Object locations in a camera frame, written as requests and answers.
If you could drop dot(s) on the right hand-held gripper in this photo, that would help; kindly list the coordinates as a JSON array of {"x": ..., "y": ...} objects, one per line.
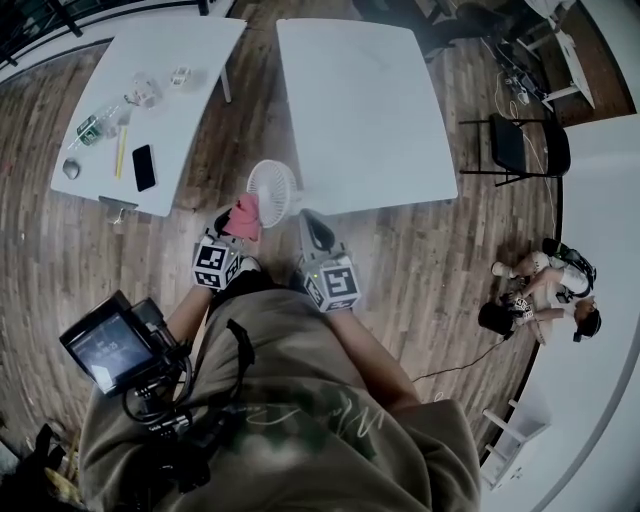
[{"x": 340, "y": 282}]

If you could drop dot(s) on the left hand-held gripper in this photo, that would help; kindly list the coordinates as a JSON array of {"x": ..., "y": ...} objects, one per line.
[{"x": 210, "y": 260}]

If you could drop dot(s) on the pink cloth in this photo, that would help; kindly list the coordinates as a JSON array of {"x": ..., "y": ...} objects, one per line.
[{"x": 244, "y": 220}]

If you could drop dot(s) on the small white desk fan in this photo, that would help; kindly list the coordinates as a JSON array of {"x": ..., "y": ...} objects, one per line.
[{"x": 275, "y": 185}]

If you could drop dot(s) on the person's right forearm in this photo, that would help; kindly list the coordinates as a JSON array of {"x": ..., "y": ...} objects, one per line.
[{"x": 370, "y": 357}]

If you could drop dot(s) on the person's left forearm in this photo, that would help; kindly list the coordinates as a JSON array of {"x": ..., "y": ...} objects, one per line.
[{"x": 187, "y": 312}]

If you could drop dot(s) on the white standing desk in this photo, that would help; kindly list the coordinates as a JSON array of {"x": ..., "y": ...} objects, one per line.
[{"x": 575, "y": 60}]

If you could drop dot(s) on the person's white shoe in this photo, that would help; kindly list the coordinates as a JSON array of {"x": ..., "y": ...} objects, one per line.
[{"x": 250, "y": 265}]

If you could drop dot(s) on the person's black trousers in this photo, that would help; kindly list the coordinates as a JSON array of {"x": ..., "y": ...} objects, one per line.
[{"x": 250, "y": 285}]

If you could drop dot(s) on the black smartphone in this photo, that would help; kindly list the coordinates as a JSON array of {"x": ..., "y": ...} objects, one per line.
[{"x": 144, "y": 168}]

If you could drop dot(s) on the grey table clamp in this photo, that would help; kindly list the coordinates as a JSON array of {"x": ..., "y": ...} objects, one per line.
[{"x": 117, "y": 204}]

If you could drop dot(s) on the white table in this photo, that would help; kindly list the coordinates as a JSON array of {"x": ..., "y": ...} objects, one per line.
[
  {"x": 365, "y": 120},
  {"x": 185, "y": 130}
]

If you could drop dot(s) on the yellow pencil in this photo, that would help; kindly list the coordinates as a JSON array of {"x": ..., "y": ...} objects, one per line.
[{"x": 120, "y": 152}]

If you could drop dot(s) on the clear plastic cup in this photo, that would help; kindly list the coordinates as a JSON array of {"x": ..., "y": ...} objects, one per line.
[{"x": 145, "y": 92}]

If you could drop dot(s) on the grey computer mouse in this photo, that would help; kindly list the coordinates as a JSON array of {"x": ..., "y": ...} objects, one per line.
[{"x": 71, "y": 168}]

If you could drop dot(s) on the black chest monitor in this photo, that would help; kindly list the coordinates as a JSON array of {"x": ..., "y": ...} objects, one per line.
[{"x": 107, "y": 350}]

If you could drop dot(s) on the person's olive shirt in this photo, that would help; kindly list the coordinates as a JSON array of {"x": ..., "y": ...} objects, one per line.
[{"x": 310, "y": 425}]

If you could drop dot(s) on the black bucket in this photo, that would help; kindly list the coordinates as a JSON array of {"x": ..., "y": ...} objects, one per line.
[{"x": 495, "y": 317}]

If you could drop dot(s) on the black folding chair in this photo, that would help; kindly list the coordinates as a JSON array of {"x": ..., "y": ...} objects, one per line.
[{"x": 507, "y": 147}]

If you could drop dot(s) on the black metal railing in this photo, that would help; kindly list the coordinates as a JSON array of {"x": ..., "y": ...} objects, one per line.
[{"x": 25, "y": 30}]

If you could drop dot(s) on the white wooden shelf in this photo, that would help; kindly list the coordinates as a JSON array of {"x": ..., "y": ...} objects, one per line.
[{"x": 525, "y": 440}]

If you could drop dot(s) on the yellow wooden toy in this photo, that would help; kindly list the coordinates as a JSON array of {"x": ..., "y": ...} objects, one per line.
[{"x": 62, "y": 482}]

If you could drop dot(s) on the black chest camera rig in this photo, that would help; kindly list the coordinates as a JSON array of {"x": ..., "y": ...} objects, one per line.
[{"x": 160, "y": 430}]

